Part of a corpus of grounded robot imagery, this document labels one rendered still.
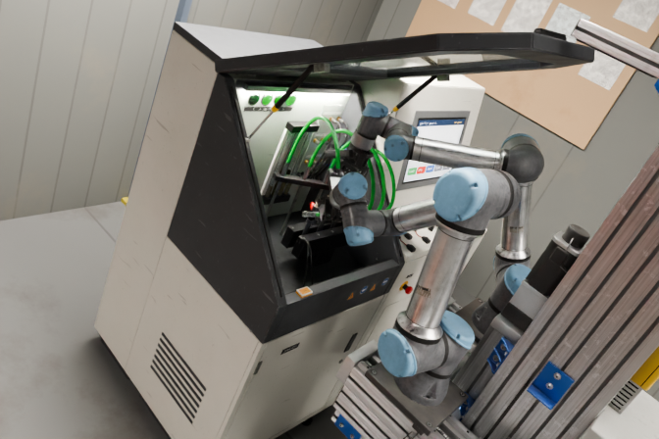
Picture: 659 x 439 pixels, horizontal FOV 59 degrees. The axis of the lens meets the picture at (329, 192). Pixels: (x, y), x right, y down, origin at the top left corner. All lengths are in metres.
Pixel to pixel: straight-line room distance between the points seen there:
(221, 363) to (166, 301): 0.35
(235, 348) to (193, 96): 0.85
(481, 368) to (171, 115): 1.31
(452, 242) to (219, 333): 1.02
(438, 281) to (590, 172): 2.68
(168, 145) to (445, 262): 1.18
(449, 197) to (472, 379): 0.71
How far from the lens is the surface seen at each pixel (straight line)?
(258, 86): 1.96
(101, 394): 2.71
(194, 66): 2.02
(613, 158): 3.92
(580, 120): 3.92
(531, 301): 1.70
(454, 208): 1.28
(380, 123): 1.89
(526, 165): 1.81
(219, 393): 2.18
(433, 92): 2.49
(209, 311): 2.10
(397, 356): 1.44
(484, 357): 1.78
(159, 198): 2.23
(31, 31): 2.99
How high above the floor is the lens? 2.07
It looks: 26 degrees down
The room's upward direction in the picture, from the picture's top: 24 degrees clockwise
